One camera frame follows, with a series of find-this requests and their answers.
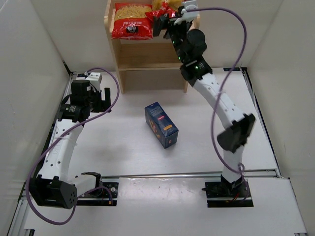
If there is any red pasta bag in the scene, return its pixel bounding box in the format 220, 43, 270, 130
111, 2, 153, 40
145, 0, 183, 21

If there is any blue pasta box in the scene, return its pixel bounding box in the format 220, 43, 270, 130
144, 102, 179, 148

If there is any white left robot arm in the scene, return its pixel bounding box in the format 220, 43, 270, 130
29, 73, 111, 209

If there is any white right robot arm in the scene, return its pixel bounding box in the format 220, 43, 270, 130
153, 15, 255, 191

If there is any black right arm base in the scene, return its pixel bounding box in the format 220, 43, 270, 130
201, 175, 254, 208

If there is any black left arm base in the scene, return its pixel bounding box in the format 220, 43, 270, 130
70, 172, 119, 207

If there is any wooden three-tier shelf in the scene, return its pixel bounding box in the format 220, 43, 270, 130
104, 0, 200, 94

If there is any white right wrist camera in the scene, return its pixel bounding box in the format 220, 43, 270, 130
174, 0, 199, 25

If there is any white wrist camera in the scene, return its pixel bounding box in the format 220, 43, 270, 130
174, 0, 199, 25
84, 72, 102, 90

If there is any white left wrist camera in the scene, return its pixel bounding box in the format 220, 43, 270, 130
84, 72, 102, 90

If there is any aluminium rail frame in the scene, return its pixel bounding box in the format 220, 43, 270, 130
7, 66, 308, 236

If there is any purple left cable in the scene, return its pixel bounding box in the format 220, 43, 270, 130
26, 67, 121, 226

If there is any purple cable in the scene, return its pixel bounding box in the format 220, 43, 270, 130
187, 6, 248, 204
26, 67, 121, 226

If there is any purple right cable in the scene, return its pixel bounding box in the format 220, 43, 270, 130
187, 6, 248, 204

